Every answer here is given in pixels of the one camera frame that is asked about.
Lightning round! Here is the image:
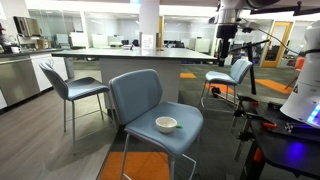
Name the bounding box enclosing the stainless steel dishwasher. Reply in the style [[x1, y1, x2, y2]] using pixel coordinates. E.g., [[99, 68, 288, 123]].
[[0, 54, 41, 107]]

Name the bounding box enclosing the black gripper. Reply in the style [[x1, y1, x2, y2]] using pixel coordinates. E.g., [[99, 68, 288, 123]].
[[215, 23, 239, 68]]

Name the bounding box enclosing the orange framed door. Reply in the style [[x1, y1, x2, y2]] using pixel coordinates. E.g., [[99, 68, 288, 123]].
[[260, 20, 294, 69]]

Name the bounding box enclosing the black camera tripod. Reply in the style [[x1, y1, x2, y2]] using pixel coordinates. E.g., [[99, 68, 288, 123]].
[[229, 39, 271, 96]]

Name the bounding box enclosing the white mug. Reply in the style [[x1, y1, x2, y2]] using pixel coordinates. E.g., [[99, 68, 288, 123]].
[[10, 45, 22, 55]]

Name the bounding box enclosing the white paper sign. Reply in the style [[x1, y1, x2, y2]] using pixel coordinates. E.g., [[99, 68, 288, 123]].
[[140, 33, 155, 50]]

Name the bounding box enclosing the white ceramic bowl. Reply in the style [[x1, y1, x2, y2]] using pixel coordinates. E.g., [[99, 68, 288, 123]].
[[155, 116, 178, 135]]

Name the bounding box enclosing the white kitchen cabinet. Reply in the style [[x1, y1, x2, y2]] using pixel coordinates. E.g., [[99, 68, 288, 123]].
[[30, 53, 69, 93]]

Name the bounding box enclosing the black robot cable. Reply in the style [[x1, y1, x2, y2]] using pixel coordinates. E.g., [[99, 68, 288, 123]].
[[239, 19, 303, 57]]

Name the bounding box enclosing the steel coffee machine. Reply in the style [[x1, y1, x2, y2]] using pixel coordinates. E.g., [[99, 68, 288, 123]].
[[13, 15, 42, 38]]

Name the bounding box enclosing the blue padded chair with bowl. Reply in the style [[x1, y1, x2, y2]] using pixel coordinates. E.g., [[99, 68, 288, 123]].
[[108, 68, 205, 180]]

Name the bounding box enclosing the grey island table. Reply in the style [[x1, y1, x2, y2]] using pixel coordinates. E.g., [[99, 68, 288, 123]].
[[51, 47, 218, 113]]

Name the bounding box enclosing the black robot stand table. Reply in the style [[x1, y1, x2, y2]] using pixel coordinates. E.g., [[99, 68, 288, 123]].
[[233, 94, 320, 180]]

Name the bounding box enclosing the orange handled clamp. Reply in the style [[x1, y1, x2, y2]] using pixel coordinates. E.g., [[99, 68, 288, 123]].
[[262, 121, 278, 131], [252, 147, 265, 164]]

